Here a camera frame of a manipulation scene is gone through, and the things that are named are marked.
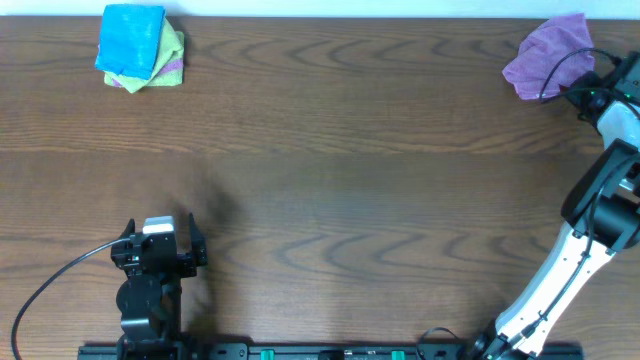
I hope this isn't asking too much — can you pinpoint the purple microfiber cloth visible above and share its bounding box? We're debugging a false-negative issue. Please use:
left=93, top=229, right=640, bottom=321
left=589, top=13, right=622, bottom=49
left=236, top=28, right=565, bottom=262
left=502, top=13, right=595, bottom=100

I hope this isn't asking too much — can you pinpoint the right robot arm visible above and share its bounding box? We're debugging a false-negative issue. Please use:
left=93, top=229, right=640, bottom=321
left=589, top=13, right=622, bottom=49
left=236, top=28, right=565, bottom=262
left=459, top=51, right=639, bottom=360

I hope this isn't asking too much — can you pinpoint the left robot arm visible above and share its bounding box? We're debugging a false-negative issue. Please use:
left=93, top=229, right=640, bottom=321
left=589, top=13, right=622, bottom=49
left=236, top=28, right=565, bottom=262
left=111, top=215, right=208, bottom=360

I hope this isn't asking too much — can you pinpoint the purple folded cloth in stack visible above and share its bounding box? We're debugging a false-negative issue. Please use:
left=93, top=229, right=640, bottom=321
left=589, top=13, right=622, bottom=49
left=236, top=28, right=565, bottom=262
left=110, top=58, right=185, bottom=89

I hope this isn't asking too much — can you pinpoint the green folded cloth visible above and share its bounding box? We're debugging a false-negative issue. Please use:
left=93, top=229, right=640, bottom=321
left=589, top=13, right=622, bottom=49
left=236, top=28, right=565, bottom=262
left=104, top=19, right=185, bottom=94

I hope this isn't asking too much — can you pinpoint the blue folded cloth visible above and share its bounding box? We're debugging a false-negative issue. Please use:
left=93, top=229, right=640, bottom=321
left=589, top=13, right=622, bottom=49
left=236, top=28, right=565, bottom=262
left=95, top=4, right=165, bottom=80

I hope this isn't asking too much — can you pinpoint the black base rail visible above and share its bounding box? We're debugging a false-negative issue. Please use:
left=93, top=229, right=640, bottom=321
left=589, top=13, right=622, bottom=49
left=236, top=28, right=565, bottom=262
left=76, top=341, right=585, bottom=360

